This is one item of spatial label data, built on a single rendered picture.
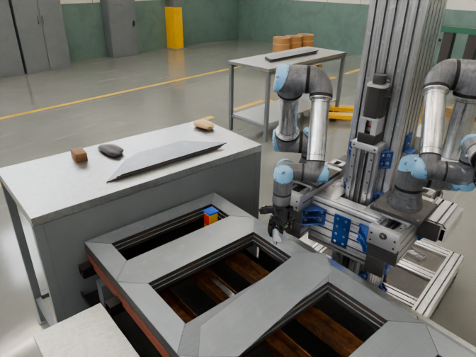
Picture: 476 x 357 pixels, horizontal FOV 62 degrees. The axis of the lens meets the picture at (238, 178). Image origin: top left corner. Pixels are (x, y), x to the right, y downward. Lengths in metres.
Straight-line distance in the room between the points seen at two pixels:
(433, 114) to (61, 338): 1.60
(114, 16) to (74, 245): 9.44
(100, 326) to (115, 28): 9.86
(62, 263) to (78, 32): 9.30
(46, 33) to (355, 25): 7.82
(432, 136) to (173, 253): 1.13
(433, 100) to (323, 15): 11.11
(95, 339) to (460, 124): 1.61
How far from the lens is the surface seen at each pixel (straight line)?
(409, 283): 2.86
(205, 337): 1.45
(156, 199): 2.07
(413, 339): 1.57
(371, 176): 2.04
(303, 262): 1.76
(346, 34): 12.35
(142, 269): 1.73
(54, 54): 10.07
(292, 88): 1.71
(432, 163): 1.57
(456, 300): 3.21
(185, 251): 1.80
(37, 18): 9.87
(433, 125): 1.63
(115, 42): 11.15
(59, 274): 2.04
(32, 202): 1.97
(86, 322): 1.74
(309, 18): 12.93
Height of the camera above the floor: 1.96
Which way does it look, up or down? 27 degrees down
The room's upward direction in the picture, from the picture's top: 1 degrees clockwise
